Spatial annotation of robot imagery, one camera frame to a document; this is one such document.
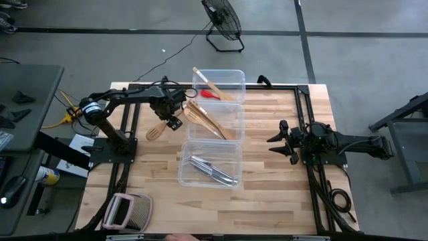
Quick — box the black fan power cable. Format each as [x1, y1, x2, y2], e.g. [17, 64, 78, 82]
[132, 20, 213, 83]

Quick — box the pink handled grater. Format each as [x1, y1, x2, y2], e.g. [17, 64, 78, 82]
[100, 191, 154, 234]

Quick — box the black aluminium table frame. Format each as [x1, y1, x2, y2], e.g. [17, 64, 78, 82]
[108, 82, 327, 236]

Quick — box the dark grey desk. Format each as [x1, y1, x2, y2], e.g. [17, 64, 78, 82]
[0, 148, 46, 237]

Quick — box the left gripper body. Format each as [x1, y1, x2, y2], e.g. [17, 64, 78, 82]
[156, 98, 189, 123]

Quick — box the black computer mouse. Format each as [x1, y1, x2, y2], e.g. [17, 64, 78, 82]
[0, 175, 29, 210]

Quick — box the white and yellow can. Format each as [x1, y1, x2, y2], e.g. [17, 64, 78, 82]
[33, 165, 62, 187]

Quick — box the silver metal bracket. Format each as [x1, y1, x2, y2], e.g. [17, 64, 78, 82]
[105, 233, 146, 241]
[291, 234, 332, 241]

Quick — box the clear plastic storage bin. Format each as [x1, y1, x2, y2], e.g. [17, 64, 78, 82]
[185, 100, 246, 145]
[177, 139, 244, 191]
[191, 68, 247, 104]

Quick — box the person's hand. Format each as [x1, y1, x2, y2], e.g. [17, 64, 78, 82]
[164, 232, 201, 241]

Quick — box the black cable bundle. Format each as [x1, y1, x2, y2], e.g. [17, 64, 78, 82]
[306, 164, 356, 234]
[78, 163, 130, 233]

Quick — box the person's shoe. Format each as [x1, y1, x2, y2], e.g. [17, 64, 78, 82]
[0, 11, 19, 35]
[0, 0, 29, 10]

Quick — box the white paper booklet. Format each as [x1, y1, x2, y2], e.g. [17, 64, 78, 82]
[54, 133, 97, 179]

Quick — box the coiled black cable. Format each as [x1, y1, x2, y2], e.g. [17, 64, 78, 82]
[327, 180, 358, 225]

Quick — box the spare black gripper finger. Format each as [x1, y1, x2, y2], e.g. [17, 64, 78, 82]
[6, 108, 33, 124]
[0, 114, 17, 131]
[11, 90, 36, 104]

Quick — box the yellow extension cable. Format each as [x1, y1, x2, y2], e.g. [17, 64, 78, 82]
[40, 87, 73, 131]

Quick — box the black metal stand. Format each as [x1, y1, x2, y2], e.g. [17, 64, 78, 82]
[368, 90, 428, 195]

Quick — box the black diagonal desk bar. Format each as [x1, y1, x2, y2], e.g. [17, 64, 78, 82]
[33, 131, 92, 170]

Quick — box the clear plastic bag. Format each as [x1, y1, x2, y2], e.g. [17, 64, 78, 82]
[0, 129, 16, 152]

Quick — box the grey side table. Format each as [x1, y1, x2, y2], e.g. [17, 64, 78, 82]
[0, 63, 66, 153]

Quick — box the yellow power plug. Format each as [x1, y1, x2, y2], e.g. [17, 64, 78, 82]
[64, 106, 84, 125]

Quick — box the red silicone spatula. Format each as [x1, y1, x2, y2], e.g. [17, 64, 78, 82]
[199, 88, 223, 101]

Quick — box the slotted wooden spatula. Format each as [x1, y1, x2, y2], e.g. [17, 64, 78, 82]
[145, 112, 185, 142]

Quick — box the black floor fan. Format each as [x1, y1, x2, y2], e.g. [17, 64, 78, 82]
[200, 0, 246, 54]

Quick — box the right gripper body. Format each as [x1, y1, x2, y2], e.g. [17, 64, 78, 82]
[278, 118, 304, 166]

